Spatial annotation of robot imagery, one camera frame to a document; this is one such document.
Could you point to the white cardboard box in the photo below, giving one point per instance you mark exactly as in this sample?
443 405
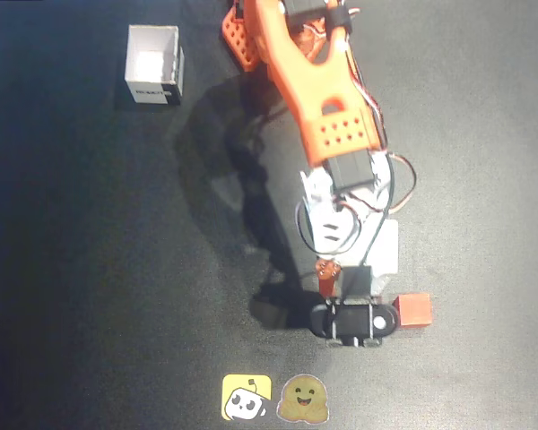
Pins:
154 62

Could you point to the hugging face emoji sticker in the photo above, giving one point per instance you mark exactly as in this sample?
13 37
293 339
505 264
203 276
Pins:
302 398

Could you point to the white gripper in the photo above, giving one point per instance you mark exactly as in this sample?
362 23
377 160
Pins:
358 281

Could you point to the yellow robot face sticker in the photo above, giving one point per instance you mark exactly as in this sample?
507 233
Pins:
245 398

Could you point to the red cube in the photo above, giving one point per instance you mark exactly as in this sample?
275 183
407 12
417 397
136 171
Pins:
413 310

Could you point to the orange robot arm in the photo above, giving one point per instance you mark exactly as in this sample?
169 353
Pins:
305 85

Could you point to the black table mat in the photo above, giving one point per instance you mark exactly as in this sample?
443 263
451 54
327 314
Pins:
116 246

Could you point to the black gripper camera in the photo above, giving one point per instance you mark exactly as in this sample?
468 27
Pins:
352 321

